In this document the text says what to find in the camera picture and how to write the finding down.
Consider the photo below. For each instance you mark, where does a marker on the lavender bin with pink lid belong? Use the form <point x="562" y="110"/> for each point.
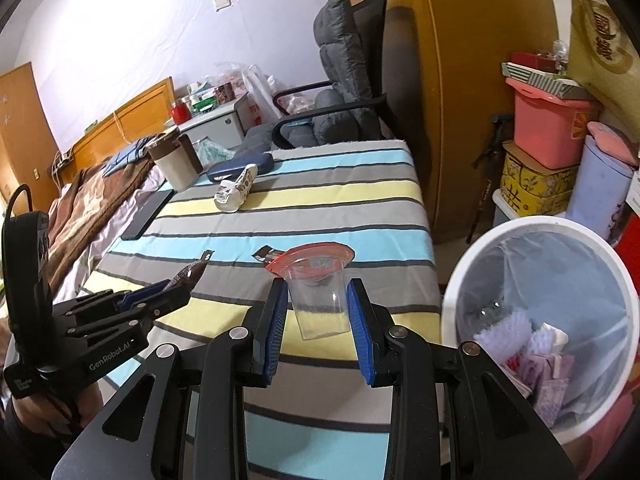
<point x="600" y="195"/>

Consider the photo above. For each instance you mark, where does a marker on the pink drink carton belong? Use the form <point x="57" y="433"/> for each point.
<point x="515" y="372"/>

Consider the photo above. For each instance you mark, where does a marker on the dark red box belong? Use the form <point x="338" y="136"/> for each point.
<point x="532" y="60"/>

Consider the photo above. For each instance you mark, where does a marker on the green plastic bag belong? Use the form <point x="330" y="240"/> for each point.
<point x="212" y="150"/>

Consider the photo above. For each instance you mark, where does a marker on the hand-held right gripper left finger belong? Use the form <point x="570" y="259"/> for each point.
<point x="277" y="325"/>

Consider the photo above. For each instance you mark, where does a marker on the white crumpled paper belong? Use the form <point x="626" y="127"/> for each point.
<point x="552" y="337"/>

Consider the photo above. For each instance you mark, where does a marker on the person's left hand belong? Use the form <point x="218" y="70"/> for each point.
<point x="60" y="412"/>

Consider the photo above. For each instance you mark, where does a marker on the black office chair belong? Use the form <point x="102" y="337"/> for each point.
<point x="370" y="25"/>

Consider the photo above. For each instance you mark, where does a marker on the wooden wardrobe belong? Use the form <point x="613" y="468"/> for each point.
<point x="475" y="60"/>

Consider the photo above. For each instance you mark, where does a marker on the brown beige thermos jug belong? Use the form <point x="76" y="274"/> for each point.
<point x="172" y="165"/>

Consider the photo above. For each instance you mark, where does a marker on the yellow patterned box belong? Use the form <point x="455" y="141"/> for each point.
<point x="535" y="185"/>

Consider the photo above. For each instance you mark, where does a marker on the dark blue glasses case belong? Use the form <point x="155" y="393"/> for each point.
<point x="240" y="166"/>

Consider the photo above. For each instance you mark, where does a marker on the pink plastic stool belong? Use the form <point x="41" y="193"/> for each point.
<point x="605" y="430"/>

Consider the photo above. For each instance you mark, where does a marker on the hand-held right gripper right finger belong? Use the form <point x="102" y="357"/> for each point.
<point x="361" y="330"/>

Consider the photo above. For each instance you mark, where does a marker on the brown blanket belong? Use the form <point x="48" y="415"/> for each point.
<point x="95" y="200"/>

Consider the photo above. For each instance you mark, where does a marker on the small brown wrapper piece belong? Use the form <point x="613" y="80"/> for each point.
<point x="265" y="254"/>

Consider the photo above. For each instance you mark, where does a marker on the lavender knitted cloth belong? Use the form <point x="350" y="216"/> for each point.
<point x="510" y="335"/>

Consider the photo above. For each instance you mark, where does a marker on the red gift box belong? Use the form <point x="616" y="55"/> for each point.
<point x="627" y="252"/>

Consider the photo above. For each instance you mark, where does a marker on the black chair grey cushion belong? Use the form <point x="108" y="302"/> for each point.
<point x="345" y="60"/>

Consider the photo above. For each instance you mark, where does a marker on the pink plastic bucket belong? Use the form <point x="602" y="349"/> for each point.
<point x="545" y="130"/>

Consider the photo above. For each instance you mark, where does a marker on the clear cup with red lid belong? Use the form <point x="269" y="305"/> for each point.
<point x="320" y="310"/>

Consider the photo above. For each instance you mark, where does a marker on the grey striped box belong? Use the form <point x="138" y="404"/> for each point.
<point x="550" y="85"/>

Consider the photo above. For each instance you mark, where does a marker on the wooden door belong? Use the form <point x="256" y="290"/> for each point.
<point x="25" y="125"/>

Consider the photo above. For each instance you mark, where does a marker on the brown snack wrapper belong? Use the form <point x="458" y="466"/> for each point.
<point x="187" y="272"/>

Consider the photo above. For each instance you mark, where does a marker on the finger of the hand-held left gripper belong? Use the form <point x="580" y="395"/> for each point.
<point x="145" y="295"/>
<point x="165" y="306"/>

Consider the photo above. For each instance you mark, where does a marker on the white plastic bag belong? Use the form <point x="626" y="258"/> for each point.
<point x="260" y="90"/>

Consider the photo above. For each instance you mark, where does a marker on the wooden headboard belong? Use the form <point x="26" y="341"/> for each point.
<point x="130" y="115"/>

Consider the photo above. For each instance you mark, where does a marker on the red jar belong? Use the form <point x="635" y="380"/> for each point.
<point x="178" y="111"/>

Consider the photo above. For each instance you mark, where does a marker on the wall switch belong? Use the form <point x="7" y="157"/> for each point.
<point x="222" y="1"/>

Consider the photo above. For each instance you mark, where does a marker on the purple drink carton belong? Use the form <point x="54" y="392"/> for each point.
<point x="550" y="390"/>

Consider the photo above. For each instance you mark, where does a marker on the white round bin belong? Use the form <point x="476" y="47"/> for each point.
<point x="465" y="270"/>

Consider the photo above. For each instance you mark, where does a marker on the gold paper bag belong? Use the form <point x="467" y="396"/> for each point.
<point x="605" y="45"/>

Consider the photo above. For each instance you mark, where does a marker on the white nightstand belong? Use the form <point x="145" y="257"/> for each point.
<point x="220" y="122"/>

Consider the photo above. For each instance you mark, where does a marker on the blue folded cloth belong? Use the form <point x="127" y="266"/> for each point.
<point x="127" y="157"/>

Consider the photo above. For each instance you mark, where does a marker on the black tablet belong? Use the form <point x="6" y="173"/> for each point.
<point x="147" y="212"/>

